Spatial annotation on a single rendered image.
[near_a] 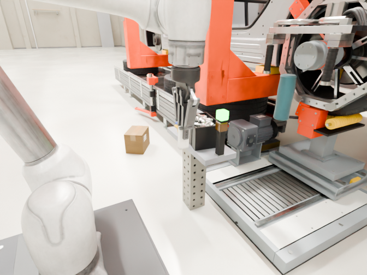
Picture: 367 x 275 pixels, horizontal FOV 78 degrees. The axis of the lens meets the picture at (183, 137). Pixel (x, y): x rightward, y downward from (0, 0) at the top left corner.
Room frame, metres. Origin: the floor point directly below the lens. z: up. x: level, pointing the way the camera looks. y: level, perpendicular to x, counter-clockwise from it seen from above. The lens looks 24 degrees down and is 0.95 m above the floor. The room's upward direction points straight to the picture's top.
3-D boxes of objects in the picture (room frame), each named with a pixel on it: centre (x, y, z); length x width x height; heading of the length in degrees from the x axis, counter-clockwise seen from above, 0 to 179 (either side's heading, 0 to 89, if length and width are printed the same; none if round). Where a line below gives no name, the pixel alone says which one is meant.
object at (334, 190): (1.33, -0.90, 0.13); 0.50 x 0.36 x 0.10; 26
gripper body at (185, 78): (0.60, 0.00, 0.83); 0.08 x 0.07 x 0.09; 24
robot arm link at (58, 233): (0.46, 0.33, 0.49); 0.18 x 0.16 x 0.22; 21
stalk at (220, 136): (0.91, -0.16, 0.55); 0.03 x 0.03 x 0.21; 26
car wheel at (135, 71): (4.50, 0.80, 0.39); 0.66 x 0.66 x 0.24
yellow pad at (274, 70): (1.77, -0.64, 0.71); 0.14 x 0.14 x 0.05; 26
